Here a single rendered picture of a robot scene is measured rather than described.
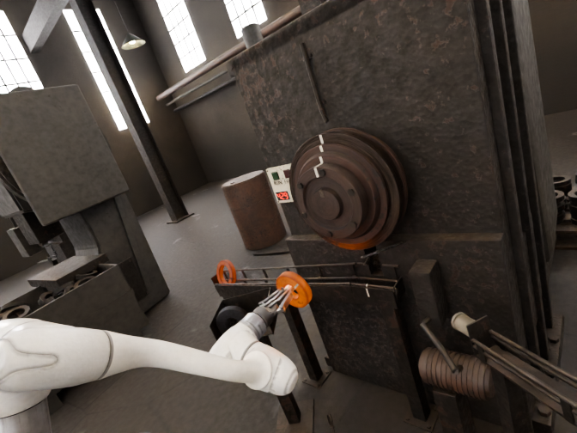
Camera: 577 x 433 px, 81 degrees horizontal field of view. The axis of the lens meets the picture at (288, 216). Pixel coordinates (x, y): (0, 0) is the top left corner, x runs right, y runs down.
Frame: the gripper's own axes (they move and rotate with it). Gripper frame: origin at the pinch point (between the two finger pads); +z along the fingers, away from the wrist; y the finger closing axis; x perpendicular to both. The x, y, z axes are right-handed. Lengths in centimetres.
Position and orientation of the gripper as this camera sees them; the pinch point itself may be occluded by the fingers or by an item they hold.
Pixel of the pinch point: (292, 286)
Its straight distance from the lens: 134.3
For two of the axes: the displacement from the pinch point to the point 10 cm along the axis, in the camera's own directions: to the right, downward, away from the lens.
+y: 7.2, -0.5, -6.9
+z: 5.9, -4.7, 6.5
